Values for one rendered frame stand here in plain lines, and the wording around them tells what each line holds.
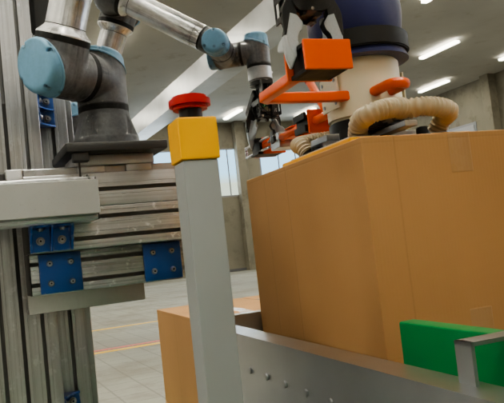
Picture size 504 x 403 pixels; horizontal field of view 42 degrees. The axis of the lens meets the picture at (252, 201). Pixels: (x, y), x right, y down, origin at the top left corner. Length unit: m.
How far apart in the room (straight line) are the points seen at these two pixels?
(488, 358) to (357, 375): 0.19
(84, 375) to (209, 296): 0.73
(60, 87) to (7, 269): 0.46
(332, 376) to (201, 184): 0.37
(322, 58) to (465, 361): 0.53
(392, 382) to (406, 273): 0.32
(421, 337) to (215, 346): 0.32
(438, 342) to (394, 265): 0.23
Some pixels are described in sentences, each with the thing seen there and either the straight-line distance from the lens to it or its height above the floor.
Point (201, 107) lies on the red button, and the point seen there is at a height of 1.02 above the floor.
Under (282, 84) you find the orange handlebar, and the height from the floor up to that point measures 1.07.
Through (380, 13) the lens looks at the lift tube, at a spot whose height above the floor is 1.24.
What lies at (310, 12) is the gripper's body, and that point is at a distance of 1.17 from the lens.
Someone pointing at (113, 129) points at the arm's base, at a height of 1.07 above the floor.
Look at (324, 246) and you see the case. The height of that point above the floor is 0.76.
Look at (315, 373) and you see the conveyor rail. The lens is 1.12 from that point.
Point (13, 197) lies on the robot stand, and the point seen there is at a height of 0.92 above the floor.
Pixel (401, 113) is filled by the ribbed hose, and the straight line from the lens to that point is 1.34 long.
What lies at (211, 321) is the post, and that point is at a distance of 1.07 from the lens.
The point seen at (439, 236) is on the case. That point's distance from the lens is 1.23.
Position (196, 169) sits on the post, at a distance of 1.07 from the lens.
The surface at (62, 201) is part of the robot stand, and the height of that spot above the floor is 0.91.
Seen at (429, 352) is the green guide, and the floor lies 0.60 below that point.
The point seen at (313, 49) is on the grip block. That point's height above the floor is 1.09.
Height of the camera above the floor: 0.78
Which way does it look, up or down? 4 degrees up
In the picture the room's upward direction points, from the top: 6 degrees counter-clockwise
